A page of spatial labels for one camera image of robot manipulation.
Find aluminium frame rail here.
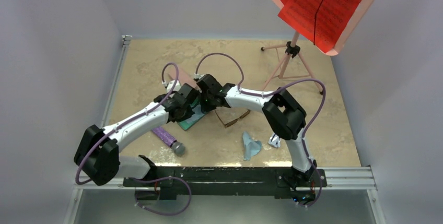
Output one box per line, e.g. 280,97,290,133
74,37,385,223

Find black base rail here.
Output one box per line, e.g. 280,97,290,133
123,167,328,202

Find red sheet music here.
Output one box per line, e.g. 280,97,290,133
278,0,362,53

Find blue cleaning cloth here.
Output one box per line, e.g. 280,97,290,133
190,105,206,121
242,132,262,161

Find crumpled blue cleaning cloth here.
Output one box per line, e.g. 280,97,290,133
242,132,262,161

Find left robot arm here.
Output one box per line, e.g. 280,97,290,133
74,84,200,187

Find white folded glasses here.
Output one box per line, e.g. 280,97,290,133
268,133,281,148

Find pink glasses case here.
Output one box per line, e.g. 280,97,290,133
167,67,199,91

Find purple microphone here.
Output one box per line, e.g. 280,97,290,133
152,127,185,157

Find brown sunglasses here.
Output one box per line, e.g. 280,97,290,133
215,107,251,128

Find teal glasses case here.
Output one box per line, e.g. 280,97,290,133
177,105,206,131

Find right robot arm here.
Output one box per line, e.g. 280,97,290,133
194,74,316,186

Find pink music stand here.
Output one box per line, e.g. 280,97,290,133
259,0,393,96

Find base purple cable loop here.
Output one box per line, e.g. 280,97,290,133
133,176,192,217

